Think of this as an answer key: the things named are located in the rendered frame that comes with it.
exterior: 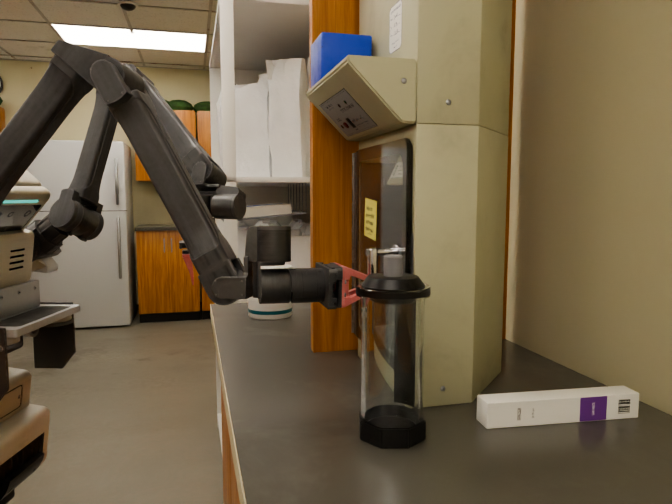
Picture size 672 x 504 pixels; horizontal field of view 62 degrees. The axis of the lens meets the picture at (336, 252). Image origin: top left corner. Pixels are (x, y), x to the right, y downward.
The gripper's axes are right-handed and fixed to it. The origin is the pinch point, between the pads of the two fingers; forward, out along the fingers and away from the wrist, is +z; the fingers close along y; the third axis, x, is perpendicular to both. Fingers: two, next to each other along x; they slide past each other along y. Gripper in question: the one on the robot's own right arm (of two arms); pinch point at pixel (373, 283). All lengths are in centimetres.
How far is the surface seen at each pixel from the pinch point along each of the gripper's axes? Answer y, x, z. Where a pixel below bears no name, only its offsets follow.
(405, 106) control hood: -5.2, -29.0, 2.8
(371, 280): -15.2, -2.9, -5.4
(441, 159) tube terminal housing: -5.2, -20.9, 9.3
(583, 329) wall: 8, 12, 49
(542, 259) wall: 23, -1, 48
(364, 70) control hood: -5.2, -34.1, -4.0
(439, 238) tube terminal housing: -5.2, -8.1, 9.4
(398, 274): -15.2, -3.7, -1.4
